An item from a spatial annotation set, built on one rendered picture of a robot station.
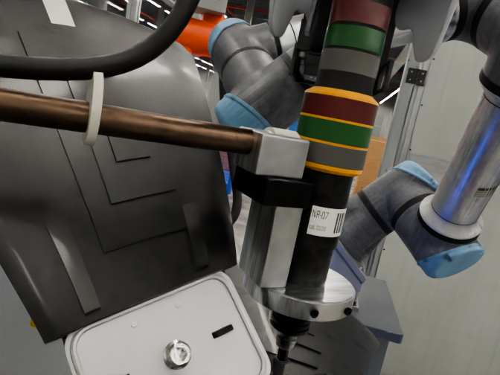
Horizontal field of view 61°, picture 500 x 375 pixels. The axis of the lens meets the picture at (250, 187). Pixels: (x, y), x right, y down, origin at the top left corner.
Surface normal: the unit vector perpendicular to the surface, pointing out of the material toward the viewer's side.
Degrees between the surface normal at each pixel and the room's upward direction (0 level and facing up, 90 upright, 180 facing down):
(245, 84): 60
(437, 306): 90
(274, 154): 90
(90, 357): 48
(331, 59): 90
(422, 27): 94
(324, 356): 9
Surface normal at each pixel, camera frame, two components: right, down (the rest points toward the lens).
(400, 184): -0.48, -0.48
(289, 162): 0.44, 0.25
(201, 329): 0.29, -0.48
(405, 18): -0.98, -0.08
